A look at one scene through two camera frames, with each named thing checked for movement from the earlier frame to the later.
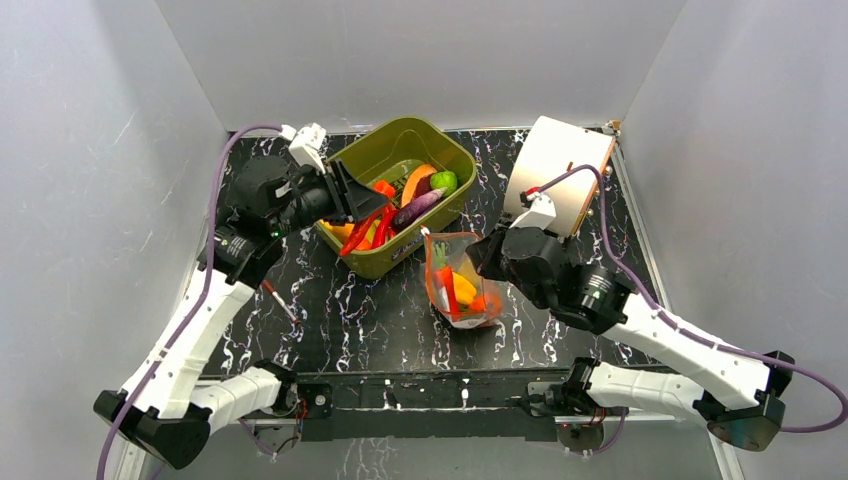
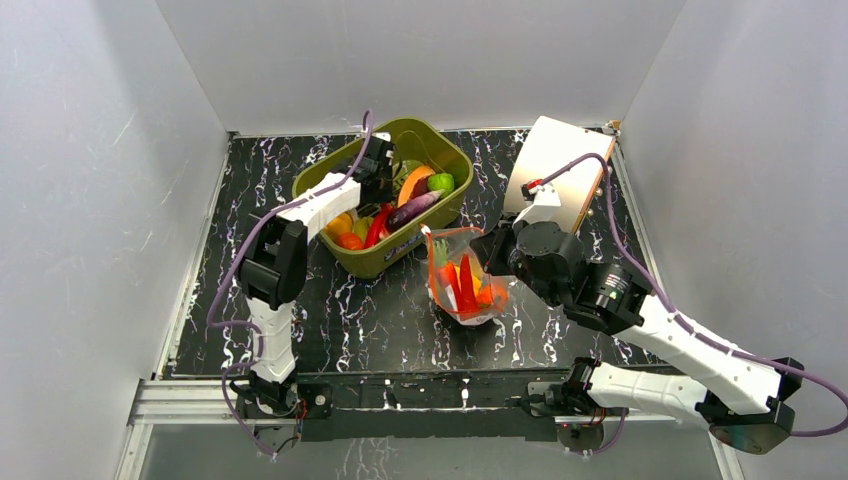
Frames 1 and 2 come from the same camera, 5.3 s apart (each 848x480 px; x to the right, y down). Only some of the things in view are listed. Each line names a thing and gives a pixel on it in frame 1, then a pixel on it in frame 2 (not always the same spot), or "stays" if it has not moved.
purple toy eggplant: x=407 y=211 stays
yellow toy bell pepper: x=464 y=291 -> x=477 y=282
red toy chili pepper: x=386 y=189 -> x=468 y=301
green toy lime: x=444 y=179 stays
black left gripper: x=350 y=199 -> x=387 y=195
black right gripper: x=491 y=251 stays
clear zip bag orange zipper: x=454 y=282 stays
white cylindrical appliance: x=546 y=150 stays
